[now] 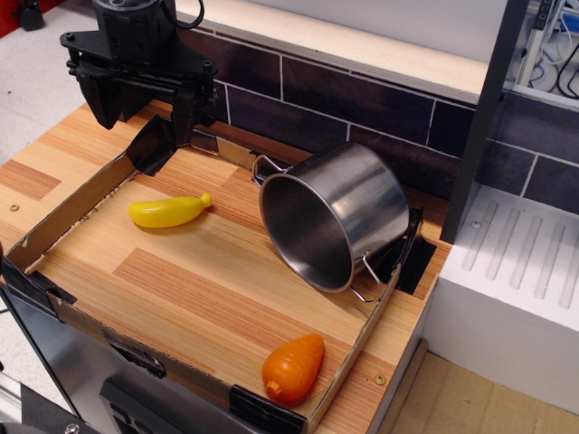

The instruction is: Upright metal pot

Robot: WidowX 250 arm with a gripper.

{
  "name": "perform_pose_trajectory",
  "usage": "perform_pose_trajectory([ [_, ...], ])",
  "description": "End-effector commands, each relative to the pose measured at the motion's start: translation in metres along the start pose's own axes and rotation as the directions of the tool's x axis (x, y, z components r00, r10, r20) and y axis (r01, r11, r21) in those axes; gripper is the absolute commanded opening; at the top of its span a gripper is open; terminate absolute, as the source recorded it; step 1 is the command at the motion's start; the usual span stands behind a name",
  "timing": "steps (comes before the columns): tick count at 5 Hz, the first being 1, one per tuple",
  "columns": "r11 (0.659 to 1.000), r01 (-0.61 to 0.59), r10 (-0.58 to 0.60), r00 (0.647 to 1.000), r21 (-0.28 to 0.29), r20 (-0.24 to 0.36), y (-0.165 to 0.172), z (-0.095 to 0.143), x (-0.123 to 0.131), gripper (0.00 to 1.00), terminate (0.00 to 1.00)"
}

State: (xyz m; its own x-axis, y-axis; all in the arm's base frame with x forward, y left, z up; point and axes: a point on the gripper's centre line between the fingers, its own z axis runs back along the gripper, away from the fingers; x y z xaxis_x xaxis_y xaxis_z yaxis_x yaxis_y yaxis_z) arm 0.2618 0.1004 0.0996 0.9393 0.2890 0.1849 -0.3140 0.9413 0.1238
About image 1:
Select yellow plastic toy banana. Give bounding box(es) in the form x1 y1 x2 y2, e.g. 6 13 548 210
128 193 213 229

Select white power strip with cables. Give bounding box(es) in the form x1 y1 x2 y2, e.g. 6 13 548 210
515 1 578 109

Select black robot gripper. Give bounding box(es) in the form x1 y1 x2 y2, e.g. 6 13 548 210
60 1 217 146

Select stainless steel pot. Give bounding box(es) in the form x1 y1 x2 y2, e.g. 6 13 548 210
252 143 410 294

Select orange plastic toy carrot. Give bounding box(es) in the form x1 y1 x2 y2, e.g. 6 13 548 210
261 334 325 401

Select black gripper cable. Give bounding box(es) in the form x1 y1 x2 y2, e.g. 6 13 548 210
174 0 205 31

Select cardboard fence with black tape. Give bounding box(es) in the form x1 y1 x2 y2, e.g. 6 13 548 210
1 108 449 433

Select white toy sink drainboard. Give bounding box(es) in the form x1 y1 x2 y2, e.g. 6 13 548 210
424 186 578 412

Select dark grey vertical post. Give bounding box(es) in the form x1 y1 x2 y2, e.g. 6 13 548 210
441 1 528 243

